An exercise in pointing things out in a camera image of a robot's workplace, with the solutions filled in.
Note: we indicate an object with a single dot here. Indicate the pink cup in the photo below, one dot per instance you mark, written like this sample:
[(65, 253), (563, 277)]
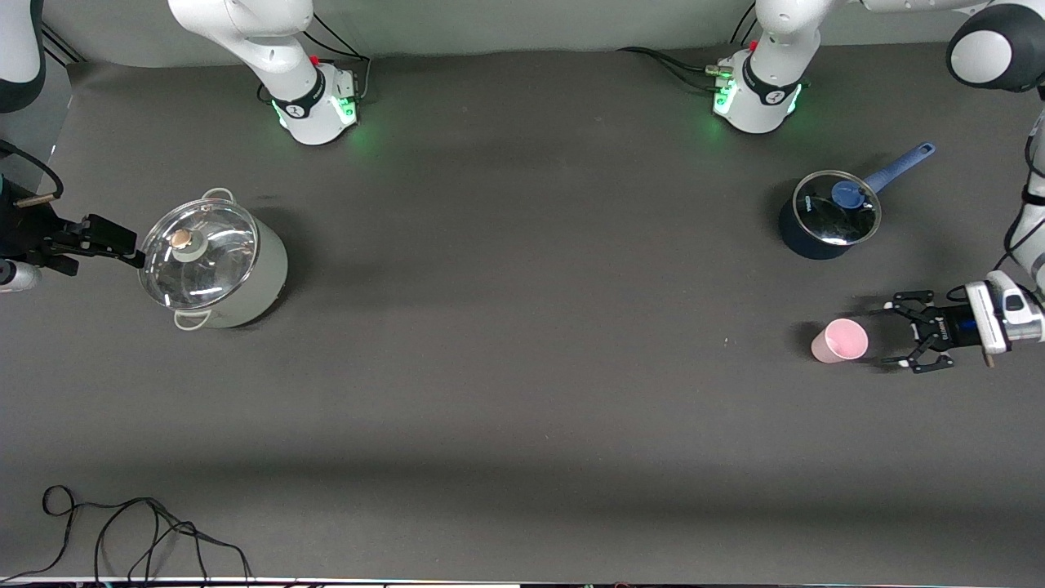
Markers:
[(841, 341)]

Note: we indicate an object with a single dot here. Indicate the glass lid with blue knob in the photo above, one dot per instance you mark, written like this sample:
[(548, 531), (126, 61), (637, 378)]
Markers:
[(816, 216)]

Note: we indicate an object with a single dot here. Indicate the aluminium frame rail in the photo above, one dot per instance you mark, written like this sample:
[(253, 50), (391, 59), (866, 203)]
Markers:
[(65, 51)]

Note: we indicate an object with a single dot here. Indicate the dark blue saucepan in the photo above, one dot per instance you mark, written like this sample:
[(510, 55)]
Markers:
[(804, 245)]

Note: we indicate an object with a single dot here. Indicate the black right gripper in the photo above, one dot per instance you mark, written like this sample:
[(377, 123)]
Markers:
[(18, 226)]

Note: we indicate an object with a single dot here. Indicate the grey-green cooking pot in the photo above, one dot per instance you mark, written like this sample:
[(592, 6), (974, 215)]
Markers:
[(261, 278)]

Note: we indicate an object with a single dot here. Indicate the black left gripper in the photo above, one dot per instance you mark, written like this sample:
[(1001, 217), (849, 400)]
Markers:
[(949, 330)]

